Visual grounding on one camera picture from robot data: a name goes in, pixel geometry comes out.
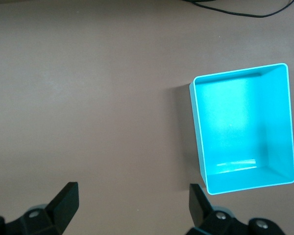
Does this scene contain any thin black cable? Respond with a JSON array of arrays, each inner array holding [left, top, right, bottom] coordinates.
[[180, 0, 294, 18]]

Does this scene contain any brown table mat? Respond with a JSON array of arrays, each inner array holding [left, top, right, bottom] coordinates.
[[0, 0, 294, 235]]

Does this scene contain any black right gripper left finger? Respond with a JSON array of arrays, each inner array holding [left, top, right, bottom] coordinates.
[[0, 182, 79, 235]]

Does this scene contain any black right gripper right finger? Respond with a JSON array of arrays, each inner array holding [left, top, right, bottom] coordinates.
[[186, 183, 285, 235]]

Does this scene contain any teal plastic bin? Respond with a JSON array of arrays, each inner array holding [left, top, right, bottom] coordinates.
[[189, 63, 294, 196]]

